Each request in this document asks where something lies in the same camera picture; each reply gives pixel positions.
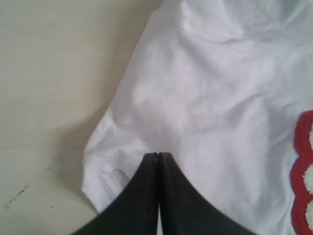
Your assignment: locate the white t-shirt red lettering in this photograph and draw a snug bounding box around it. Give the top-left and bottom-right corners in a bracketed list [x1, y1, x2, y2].
[82, 0, 313, 235]

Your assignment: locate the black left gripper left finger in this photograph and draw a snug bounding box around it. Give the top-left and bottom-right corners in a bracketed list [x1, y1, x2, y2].
[74, 153, 158, 235]

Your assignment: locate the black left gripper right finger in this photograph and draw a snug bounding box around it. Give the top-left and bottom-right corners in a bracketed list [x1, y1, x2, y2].
[158, 153, 249, 235]

